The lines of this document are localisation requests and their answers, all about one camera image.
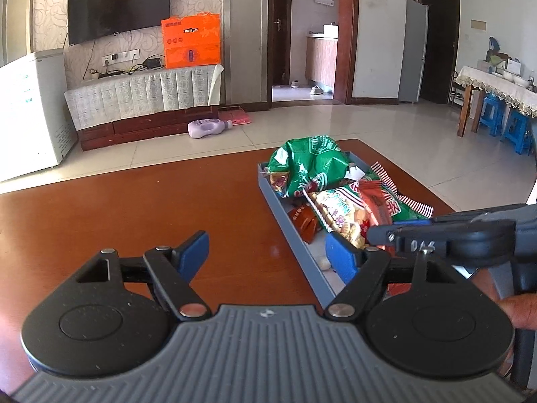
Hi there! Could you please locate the blue plastic stool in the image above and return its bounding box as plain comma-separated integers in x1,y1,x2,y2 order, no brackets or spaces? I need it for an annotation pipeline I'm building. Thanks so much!
501,109,533,155
479,94,507,136

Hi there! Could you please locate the table with lace cloth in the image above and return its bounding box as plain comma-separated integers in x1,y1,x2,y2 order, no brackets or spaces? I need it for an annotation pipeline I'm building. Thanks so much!
455,65,537,137

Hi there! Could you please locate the orange cardboard box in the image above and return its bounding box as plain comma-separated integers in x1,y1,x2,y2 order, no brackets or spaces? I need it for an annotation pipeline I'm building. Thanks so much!
161,13,222,69

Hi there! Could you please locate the grey refrigerator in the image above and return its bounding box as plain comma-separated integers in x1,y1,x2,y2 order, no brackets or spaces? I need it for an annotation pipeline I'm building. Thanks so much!
398,2,429,103

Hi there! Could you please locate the dark brown door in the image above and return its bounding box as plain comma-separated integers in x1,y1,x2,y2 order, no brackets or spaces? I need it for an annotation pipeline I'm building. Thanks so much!
420,0,461,105

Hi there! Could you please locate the pale patterned cabinet cloth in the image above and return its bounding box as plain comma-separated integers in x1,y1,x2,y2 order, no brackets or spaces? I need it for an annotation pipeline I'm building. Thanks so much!
64,64,224,131

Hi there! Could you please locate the green striped snack bag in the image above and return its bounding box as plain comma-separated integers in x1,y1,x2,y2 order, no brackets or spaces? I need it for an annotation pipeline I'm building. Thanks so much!
303,162,435,249
267,134,355,199

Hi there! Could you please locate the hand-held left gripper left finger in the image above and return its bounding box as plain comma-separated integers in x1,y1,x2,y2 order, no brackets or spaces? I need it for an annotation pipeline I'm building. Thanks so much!
73,230,212,320

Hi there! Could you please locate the wooden kitchen cabinet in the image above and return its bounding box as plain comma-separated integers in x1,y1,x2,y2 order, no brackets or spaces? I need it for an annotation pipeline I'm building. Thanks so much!
305,31,340,91

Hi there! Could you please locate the blue cardboard box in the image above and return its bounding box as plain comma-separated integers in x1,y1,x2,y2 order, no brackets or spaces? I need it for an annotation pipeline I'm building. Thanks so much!
257,150,437,309

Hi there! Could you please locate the purple plastic bottle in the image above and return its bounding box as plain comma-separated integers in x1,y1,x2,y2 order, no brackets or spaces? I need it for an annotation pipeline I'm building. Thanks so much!
187,119,234,138

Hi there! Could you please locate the brown wooden door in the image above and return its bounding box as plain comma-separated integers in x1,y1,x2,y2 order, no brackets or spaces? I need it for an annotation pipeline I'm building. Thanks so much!
273,0,292,87

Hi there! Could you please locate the white wall outlet strip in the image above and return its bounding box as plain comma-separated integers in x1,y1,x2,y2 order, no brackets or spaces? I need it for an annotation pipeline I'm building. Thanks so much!
102,50,140,65

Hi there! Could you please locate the white chest freezer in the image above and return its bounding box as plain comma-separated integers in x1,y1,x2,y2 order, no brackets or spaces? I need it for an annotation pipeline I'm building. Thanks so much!
0,48,78,183

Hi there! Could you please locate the beige curtain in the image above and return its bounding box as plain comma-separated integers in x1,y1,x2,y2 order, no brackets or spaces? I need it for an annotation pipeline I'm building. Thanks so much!
0,0,36,68

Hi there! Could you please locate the dark wooden tv cabinet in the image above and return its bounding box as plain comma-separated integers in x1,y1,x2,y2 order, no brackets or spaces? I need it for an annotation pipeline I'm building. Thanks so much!
80,105,229,152

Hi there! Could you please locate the wall-mounted black television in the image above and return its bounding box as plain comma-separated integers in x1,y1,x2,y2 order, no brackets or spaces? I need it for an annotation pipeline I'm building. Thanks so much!
67,0,172,47

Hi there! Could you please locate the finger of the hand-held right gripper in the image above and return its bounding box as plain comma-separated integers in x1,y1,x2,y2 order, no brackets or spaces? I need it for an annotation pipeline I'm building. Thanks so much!
367,217,453,248

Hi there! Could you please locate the person's right hand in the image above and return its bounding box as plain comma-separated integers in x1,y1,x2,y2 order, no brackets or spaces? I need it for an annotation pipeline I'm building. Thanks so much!
498,292,537,330

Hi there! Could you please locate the orange snack packet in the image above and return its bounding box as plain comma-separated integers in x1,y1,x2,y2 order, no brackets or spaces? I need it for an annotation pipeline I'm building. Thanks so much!
287,204,325,244

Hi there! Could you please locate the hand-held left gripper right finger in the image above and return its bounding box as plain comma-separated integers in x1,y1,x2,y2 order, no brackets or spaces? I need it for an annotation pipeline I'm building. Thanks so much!
324,233,462,320

